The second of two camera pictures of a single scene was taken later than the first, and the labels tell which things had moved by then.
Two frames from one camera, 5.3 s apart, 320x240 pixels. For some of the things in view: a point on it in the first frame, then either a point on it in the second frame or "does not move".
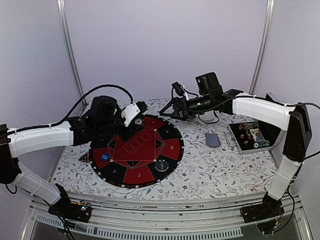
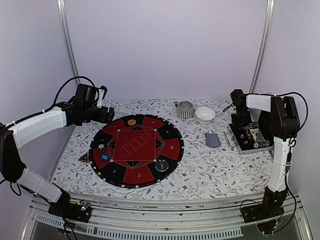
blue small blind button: x=105 y=157 does not move
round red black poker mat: x=148 y=157 does not move
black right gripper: x=176 y=102 to x=237 y=124
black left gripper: x=133 y=128 to x=103 y=118
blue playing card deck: x=212 y=140 does not move
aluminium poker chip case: x=250 y=135 does not move
